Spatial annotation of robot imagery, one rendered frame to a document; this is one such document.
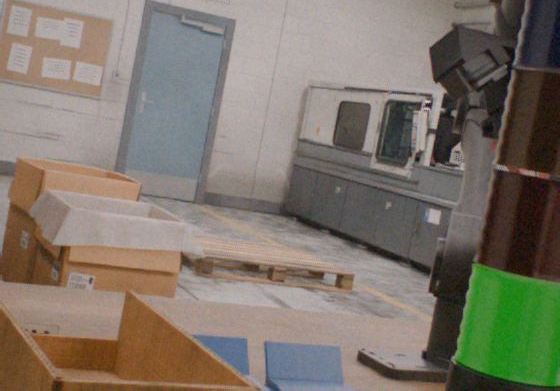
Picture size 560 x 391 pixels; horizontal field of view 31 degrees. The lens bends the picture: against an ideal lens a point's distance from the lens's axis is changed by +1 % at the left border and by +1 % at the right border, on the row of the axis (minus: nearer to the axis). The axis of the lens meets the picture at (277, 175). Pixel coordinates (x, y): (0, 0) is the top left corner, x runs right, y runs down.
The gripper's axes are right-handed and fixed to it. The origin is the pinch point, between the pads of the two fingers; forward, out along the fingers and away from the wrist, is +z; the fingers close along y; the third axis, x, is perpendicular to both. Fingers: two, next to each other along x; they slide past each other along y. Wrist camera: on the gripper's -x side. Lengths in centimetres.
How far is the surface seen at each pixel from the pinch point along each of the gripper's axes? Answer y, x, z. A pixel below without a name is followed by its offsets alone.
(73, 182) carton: -343, 65, -150
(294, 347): -8.3, -23.0, 13.2
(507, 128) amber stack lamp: 37, -41, 18
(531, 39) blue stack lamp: 39, -41, 15
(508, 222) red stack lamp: 36, -41, 21
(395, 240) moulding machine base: -677, 493, -293
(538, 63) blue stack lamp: 39, -41, 16
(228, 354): -8.8, -28.7, 14.1
